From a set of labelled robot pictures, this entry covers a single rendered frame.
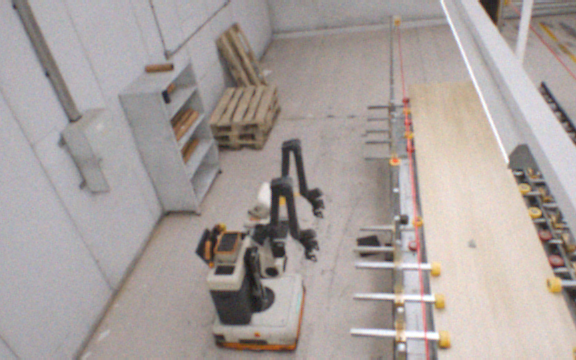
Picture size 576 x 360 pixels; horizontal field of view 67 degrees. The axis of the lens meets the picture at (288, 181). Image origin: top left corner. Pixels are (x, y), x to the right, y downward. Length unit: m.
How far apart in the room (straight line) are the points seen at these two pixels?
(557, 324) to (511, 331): 0.25
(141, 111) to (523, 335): 3.71
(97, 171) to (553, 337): 3.43
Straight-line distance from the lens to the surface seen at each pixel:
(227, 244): 3.28
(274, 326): 3.51
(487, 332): 2.71
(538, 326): 2.81
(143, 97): 4.54
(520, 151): 1.34
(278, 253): 3.08
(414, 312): 3.09
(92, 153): 3.93
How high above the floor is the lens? 3.05
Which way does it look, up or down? 35 degrees down
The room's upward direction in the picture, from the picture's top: 10 degrees counter-clockwise
